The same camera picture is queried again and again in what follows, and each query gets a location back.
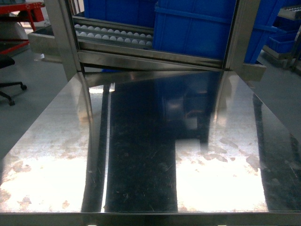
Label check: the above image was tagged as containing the stainless steel roller rack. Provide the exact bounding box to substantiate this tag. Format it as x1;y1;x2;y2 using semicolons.
28;0;266;81

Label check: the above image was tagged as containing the large blue plastic crate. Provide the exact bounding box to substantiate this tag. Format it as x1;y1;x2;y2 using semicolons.
152;0;284;64

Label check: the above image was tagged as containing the rear blue plastic crate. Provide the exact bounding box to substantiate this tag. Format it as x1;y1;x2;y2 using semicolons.
84;0;157;27

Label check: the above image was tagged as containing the small blue bin right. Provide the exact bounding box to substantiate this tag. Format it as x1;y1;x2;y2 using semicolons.
267;32;297;53

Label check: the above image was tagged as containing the black office chair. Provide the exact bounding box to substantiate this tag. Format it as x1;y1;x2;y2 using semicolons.
0;55;27;106

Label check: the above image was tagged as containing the red metal table frame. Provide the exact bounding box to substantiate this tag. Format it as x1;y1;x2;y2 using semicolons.
0;2;45;54

